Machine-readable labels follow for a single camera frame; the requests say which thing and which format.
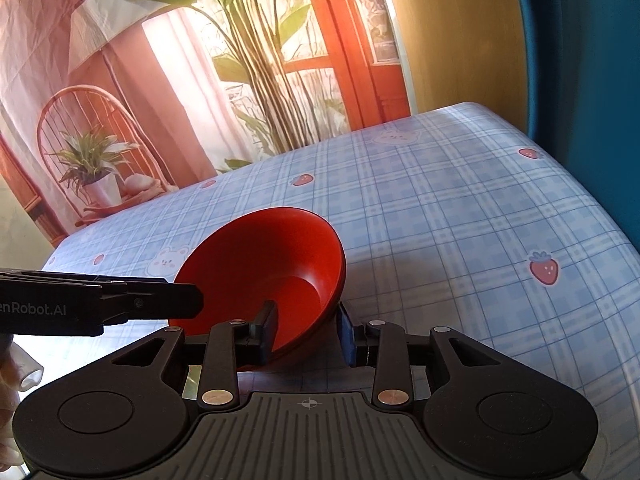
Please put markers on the blue checked tablecloth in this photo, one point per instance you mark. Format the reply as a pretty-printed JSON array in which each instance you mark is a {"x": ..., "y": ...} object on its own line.
[{"x": 450, "y": 210}]

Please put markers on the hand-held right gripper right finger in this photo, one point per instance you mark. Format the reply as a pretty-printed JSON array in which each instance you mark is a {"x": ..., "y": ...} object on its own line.
[{"x": 345, "y": 335}]

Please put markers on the person's left hand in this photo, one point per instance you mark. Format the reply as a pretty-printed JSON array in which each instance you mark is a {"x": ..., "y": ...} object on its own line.
[{"x": 27, "y": 370}]

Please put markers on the printed wall tapestry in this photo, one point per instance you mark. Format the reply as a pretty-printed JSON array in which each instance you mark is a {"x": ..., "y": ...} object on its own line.
[{"x": 150, "y": 85}]

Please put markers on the red bowl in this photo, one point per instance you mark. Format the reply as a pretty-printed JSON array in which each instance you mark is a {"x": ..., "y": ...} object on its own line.
[{"x": 260, "y": 260}]

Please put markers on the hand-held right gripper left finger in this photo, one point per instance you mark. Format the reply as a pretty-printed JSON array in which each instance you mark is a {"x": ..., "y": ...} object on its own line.
[{"x": 265, "y": 332}]

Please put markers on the yellow wooden panel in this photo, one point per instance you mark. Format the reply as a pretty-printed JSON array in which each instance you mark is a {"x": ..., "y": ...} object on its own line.
[{"x": 450, "y": 35}]

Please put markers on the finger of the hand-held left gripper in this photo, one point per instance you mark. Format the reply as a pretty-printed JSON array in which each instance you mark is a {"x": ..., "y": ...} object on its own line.
[{"x": 165, "y": 301}]

